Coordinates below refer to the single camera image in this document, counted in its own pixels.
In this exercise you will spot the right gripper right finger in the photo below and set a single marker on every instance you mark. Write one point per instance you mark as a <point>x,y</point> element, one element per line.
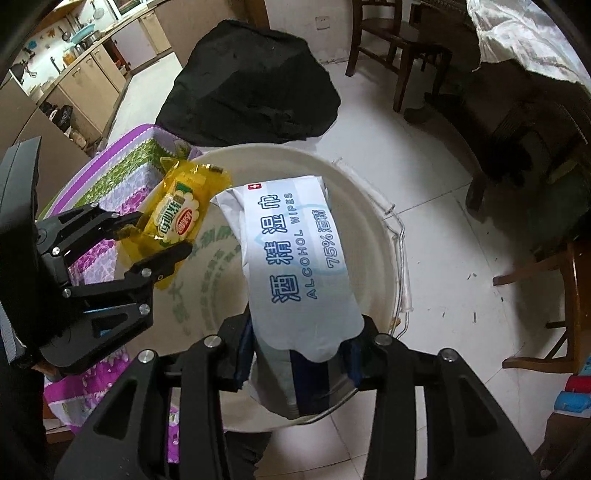
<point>469,436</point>

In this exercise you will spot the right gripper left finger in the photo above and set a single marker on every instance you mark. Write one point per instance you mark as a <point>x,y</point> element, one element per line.
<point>162,417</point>

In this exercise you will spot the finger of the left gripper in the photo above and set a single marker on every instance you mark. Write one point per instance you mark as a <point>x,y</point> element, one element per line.
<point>98,319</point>
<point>74,232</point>

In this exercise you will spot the yellow snack packet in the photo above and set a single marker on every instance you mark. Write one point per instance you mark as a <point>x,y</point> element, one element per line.
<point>174,211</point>

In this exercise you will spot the white alcohol wipes pack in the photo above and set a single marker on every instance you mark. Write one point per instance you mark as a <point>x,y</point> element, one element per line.
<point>300,298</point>

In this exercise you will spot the kitchen base cabinets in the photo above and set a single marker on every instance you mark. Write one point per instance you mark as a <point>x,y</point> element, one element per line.
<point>78,64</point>

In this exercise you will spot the wooden stool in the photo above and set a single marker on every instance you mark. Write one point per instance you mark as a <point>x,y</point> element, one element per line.
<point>556,298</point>

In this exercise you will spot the black cloth covered object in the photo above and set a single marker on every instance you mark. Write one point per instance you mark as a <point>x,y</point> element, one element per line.
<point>245,85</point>

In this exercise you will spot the dark wooden table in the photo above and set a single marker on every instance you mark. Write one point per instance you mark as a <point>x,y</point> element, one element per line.
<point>529,133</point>

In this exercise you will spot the dark wooden chair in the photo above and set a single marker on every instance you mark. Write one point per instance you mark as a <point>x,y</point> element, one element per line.
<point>406,45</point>

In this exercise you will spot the white crumpled cloth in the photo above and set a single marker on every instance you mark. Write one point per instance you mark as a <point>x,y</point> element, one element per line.
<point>521,31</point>

